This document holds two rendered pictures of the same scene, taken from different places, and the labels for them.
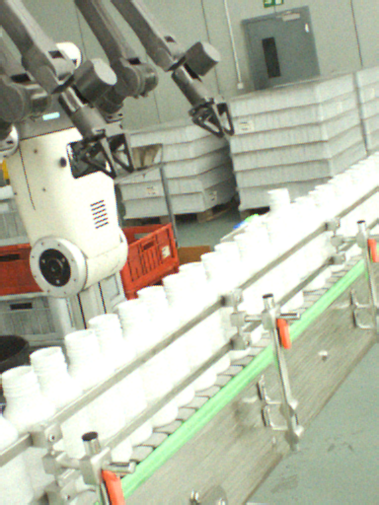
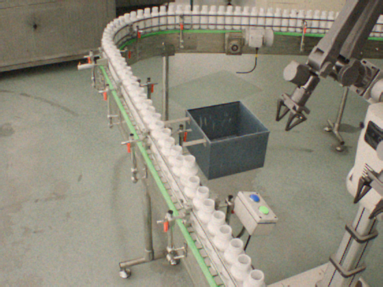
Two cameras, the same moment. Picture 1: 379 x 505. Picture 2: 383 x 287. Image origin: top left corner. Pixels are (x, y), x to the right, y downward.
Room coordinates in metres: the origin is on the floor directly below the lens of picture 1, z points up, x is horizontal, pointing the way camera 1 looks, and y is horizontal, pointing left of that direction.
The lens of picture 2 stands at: (2.15, -1.05, 2.02)
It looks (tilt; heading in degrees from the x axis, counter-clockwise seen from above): 35 degrees down; 126
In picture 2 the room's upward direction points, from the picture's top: 2 degrees clockwise
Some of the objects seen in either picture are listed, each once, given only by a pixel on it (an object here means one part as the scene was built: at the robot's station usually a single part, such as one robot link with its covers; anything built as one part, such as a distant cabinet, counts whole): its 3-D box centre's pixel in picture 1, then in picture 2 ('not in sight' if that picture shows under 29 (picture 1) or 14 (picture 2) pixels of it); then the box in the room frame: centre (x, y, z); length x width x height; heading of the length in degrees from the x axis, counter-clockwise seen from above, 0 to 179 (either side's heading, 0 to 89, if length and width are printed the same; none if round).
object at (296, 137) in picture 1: (299, 144); not in sight; (8.40, -1.29, 0.59); 1.24 x 1.03 x 1.17; 151
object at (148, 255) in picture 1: (119, 258); not in sight; (4.56, 0.38, 0.55); 0.61 x 0.41 x 0.22; 152
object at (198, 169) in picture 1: (186, 168); not in sight; (9.20, -0.14, 0.50); 1.23 x 1.05 x 1.00; 147
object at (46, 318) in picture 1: (57, 298); not in sight; (3.90, 0.66, 0.55); 0.61 x 0.41 x 0.22; 156
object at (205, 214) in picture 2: (324, 231); (206, 221); (1.66, -0.27, 1.08); 0.06 x 0.06 x 0.17
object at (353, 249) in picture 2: not in sight; (349, 260); (2.06, 0.27, 0.65); 0.11 x 0.11 x 0.40; 59
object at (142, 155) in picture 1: (144, 162); not in sight; (6.79, 0.21, 0.85); 0.36 x 0.12 x 0.27; 59
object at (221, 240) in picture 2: (341, 218); (222, 248); (1.76, -0.33, 1.08); 0.06 x 0.06 x 0.17
